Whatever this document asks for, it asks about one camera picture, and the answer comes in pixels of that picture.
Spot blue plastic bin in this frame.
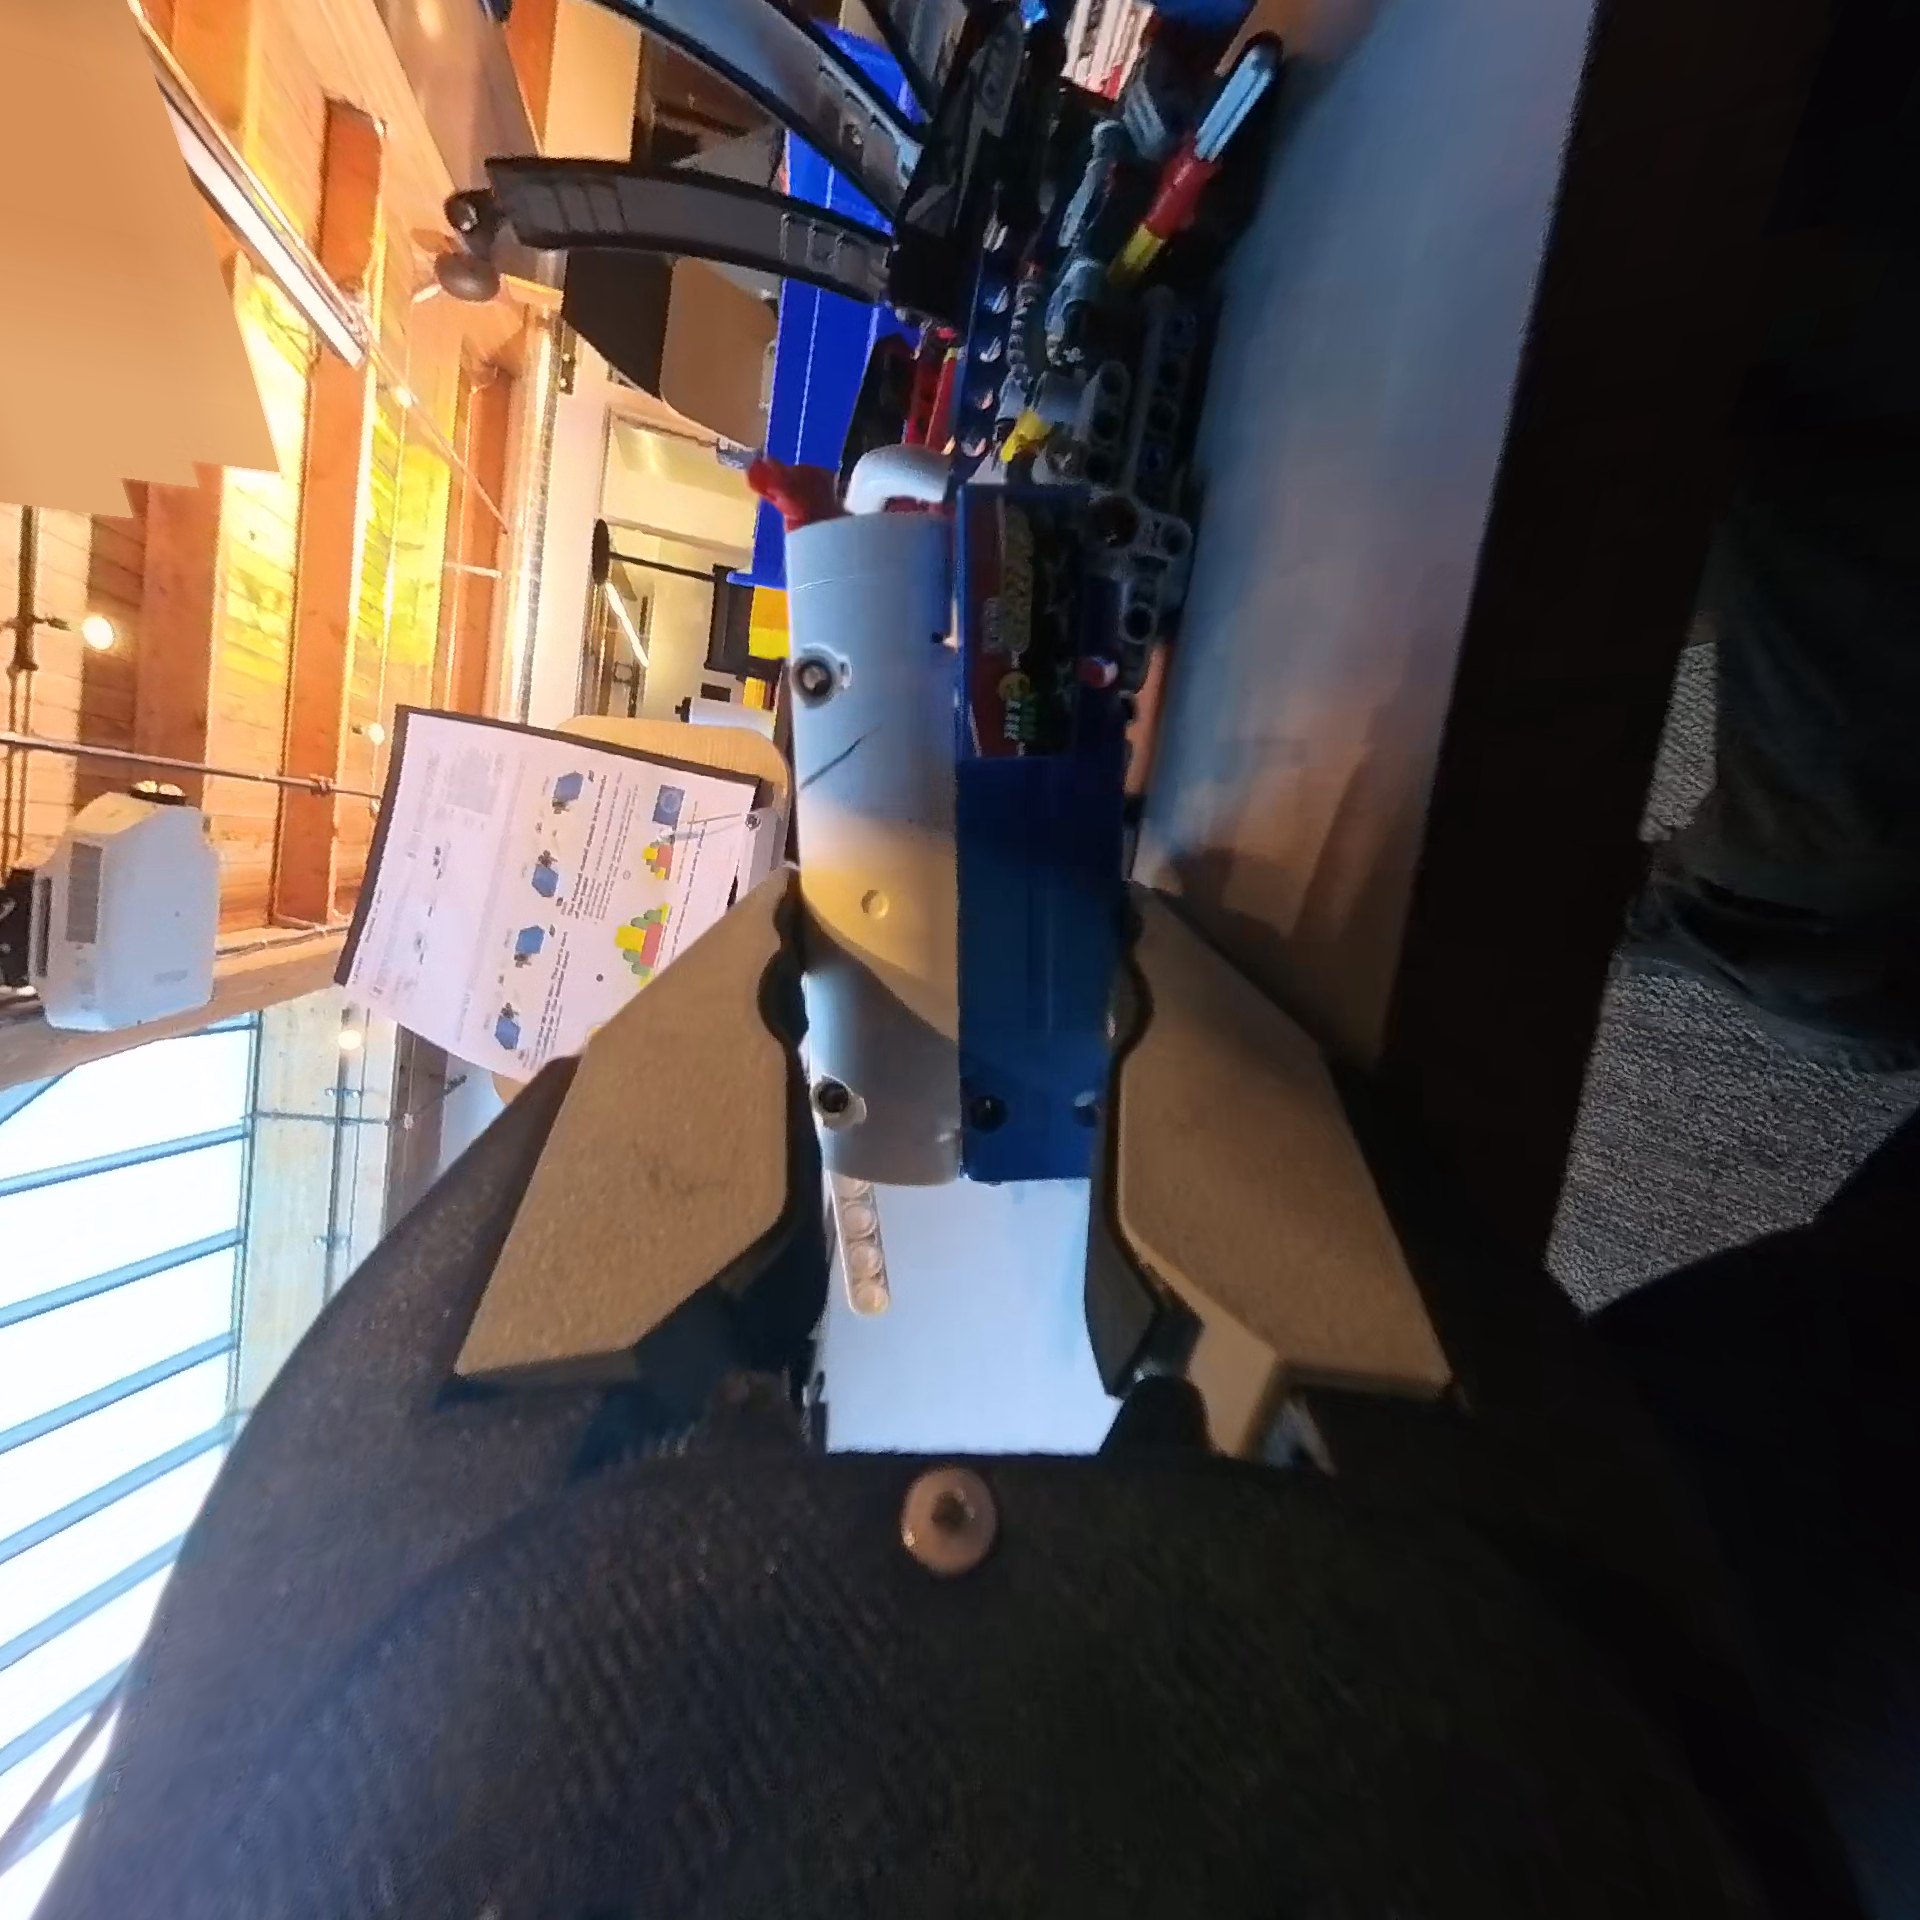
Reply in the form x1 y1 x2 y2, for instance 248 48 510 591
760 0 984 542

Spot person's dark clothed body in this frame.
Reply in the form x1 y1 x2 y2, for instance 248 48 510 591
1544 496 1920 1920

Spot task instruction sheet on stand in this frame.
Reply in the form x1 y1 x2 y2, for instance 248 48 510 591
487 712 793 1112

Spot white wall box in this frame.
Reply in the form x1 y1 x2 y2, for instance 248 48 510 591
30 790 222 1033

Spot blue and white brick assembly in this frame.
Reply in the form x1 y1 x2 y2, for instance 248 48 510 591
747 448 1164 1321

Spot printed instruction sheet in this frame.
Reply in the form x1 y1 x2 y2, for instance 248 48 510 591
334 709 760 1080

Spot large paned window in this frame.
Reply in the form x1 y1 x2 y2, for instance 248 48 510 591
0 1012 260 1884

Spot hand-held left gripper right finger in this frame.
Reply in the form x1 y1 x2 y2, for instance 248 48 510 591
1084 887 1454 1461

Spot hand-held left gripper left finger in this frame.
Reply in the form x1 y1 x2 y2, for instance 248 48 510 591
454 866 829 1414

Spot toy brick race car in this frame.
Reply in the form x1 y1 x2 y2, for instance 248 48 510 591
441 0 1295 670

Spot black flat panel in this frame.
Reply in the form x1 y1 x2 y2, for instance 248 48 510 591
559 246 680 394

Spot brown cardboard panel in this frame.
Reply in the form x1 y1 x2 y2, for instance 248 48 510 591
655 270 782 452

